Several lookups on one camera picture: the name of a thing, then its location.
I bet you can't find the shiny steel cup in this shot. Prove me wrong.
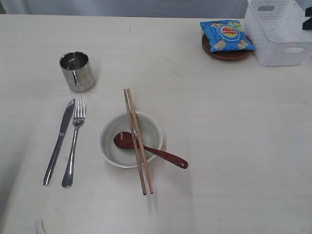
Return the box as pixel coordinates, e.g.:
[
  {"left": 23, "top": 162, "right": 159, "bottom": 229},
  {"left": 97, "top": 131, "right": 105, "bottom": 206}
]
[{"left": 59, "top": 51, "right": 96, "bottom": 92}]

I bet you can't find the silver fork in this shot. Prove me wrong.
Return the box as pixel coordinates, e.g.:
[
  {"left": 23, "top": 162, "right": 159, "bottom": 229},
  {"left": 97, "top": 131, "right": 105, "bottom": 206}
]
[{"left": 61, "top": 99, "right": 86, "bottom": 188}]

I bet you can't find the white perforated plastic basket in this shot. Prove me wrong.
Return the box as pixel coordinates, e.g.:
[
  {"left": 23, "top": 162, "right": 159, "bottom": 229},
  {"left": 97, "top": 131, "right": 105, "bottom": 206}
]
[{"left": 243, "top": 0, "right": 312, "bottom": 66}]

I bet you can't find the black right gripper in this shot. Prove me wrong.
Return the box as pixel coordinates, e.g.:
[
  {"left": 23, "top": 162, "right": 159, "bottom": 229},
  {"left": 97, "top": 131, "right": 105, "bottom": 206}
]
[{"left": 301, "top": 6, "right": 312, "bottom": 32}]

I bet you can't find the silver table knife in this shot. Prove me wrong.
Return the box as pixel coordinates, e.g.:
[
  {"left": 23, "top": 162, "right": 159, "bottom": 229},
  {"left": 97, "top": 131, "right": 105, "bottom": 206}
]
[{"left": 43, "top": 99, "right": 76, "bottom": 186}]

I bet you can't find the dark wooden spoon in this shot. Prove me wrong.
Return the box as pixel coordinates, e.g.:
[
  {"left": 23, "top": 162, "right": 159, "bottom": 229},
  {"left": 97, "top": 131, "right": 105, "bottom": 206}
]
[{"left": 114, "top": 132, "right": 189, "bottom": 169}]

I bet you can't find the blue chips bag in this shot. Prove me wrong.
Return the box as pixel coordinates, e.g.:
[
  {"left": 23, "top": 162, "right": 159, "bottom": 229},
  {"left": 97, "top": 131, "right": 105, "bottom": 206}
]
[{"left": 200, "top": 20, "right": 256, "bottom": 53}]

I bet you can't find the brown round plate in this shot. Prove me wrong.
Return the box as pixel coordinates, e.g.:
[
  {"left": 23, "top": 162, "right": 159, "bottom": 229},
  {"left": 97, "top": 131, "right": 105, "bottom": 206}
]
[{"left": 201, "top": 34, "right": 252, "bottom": 61}]

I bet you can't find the white ceramic bowl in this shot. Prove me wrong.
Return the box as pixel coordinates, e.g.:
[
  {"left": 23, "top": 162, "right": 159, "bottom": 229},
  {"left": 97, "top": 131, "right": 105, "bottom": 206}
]
[{"left": 100, "top": 112, "right": 163, "bottom": 168}]

